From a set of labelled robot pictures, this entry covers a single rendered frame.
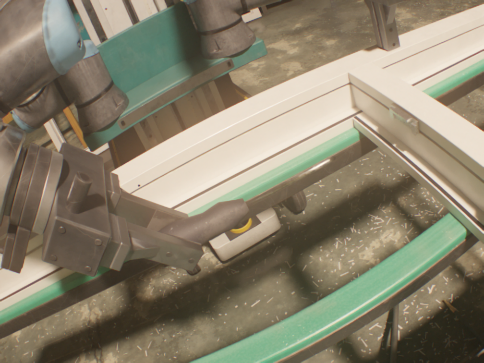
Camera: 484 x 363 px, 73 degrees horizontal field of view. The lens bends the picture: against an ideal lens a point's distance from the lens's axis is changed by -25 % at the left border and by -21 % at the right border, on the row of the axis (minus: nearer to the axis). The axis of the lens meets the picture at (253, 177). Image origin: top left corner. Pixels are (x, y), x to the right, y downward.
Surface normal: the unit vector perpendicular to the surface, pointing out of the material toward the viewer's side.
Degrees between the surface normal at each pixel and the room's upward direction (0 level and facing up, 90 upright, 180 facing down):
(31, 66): 104
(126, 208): 89
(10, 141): 55
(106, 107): 70
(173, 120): 90
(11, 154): 60
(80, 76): 90
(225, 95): 90
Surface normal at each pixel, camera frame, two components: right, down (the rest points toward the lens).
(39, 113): 0.53, 0.76
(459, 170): -0.88, 0.46
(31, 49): 0.44, 0.29
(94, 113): 0.12, 0.29
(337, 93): 0.36, 0.51
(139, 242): 0.52, -0.81
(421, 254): -0.30, -0.72
